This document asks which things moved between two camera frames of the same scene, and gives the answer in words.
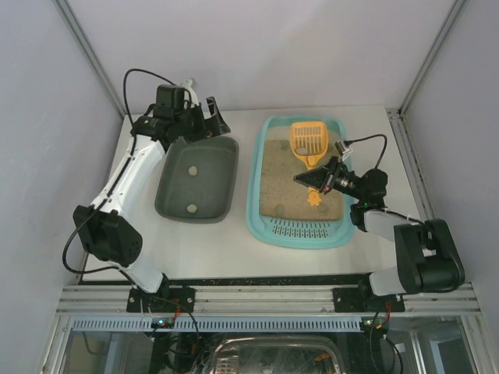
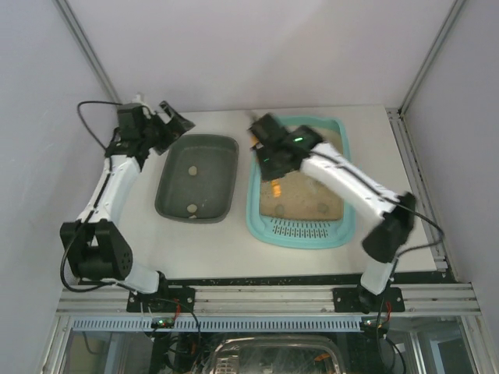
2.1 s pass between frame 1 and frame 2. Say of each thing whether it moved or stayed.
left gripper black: moved
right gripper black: moved
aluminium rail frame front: stayed
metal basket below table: stayed
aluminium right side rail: stayed
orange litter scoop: moved
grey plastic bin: stayed
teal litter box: stayed
